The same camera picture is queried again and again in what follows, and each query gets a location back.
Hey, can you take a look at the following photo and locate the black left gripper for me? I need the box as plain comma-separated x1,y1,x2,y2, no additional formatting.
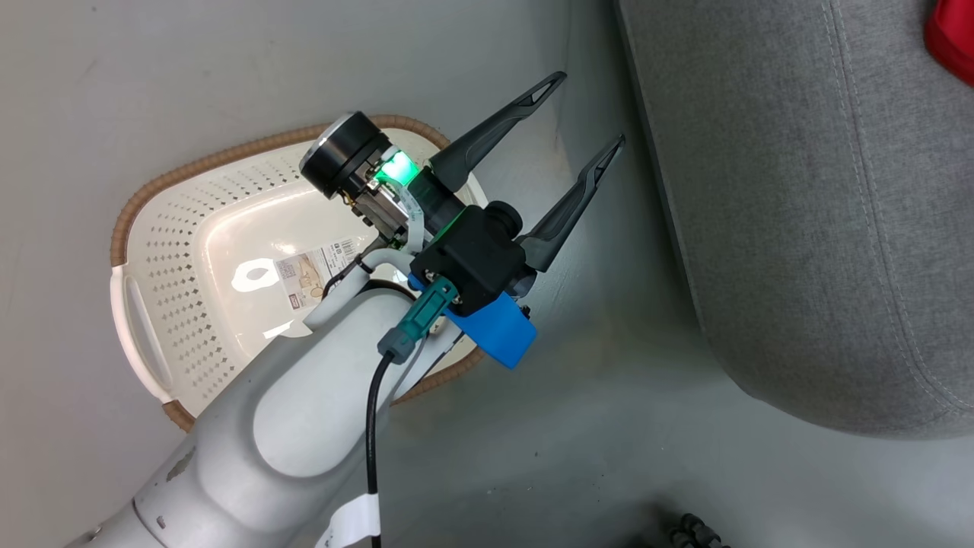
298,72,626,315

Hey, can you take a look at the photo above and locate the red basketball jersey number 23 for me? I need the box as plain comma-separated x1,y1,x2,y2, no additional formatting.
924,0,974,86

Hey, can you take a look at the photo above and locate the printed basket label sticker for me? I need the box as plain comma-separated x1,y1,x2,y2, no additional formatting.
273,237,368,310

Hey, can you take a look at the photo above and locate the white perforated laundry basket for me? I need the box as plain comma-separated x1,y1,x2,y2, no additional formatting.
110,114,492,434

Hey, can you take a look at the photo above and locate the grey fabric sofa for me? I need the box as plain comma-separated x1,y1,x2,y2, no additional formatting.
615,0,974,441

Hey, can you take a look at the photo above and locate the black cable with teal plug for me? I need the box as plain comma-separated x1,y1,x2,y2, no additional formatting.
365,277,460,548

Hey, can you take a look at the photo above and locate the white paper cable tag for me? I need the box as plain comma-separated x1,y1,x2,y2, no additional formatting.
315,492,382,548

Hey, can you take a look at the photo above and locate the black ribbed hose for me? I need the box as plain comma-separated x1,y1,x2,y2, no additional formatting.
656,511,733,548

